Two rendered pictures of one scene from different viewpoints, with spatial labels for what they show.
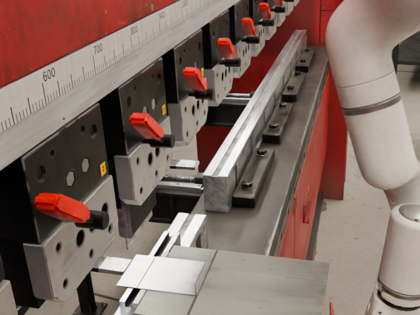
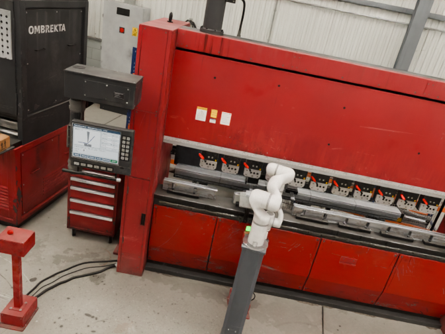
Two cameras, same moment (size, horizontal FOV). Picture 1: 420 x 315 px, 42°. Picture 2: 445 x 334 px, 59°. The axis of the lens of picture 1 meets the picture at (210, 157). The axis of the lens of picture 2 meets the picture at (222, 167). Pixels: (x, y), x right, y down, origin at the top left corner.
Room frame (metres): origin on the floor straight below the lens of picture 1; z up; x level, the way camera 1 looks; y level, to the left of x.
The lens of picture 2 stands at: (-0.50, -2.89, 2.65)
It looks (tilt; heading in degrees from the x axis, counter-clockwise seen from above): 24 degrees down; 73
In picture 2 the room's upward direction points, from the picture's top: 12 degrees clockwise
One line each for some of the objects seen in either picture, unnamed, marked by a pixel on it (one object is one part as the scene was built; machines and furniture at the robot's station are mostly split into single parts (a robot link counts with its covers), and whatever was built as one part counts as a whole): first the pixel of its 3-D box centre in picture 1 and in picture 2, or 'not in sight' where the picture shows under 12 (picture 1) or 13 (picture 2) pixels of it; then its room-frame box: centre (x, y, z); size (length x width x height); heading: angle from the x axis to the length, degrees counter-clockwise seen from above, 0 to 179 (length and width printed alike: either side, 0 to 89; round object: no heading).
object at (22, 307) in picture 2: not in sight; (17, 276); (-1.14, -0.35, 0.41); 0.25 x 0.20 x 0.83; 73
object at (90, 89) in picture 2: not in sight; (101, 128); (-0.61, 0.02, 1.53); 0.51 x 0.25 x 0.85; 166
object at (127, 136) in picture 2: not in sight; (103, 146); (-0.58, -0.07, 1.42); 0.45 x 0.12 x 0.36; 166
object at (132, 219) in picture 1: (137, 204); (252, 180); (0.72, 0.11, 1.13); 0.10 x 0.02 x 0.10; 163
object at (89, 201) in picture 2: not in sight; (100, 190); (-0.62, 0.87, 0.50); 0.50 x 0.50 x 1.00; 73
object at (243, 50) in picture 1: (226, 36); (318, 180); (1.27, -0.05, 1.26); 0.15 x 0.09 x 0.17; 163
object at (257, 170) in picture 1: (255, 174); (311, 219); (1.29, -0.12, 0.89); 0.30 x 0.05 x 0.03; 163
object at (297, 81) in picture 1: (294, 85); (396, 236); (2.05, -0.34, 0.89); 0.30 x 0.05 x 0.03; 163
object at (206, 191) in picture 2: not in sight; (190, 188); (0.20, 0.27, 0.92); 0.50 x 0.06 x 0.10; 163
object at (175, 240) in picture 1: (153, 271); not in sight; (0.75, 0.10, 0.99); 0.20 x 0.03 x 0.03; 163
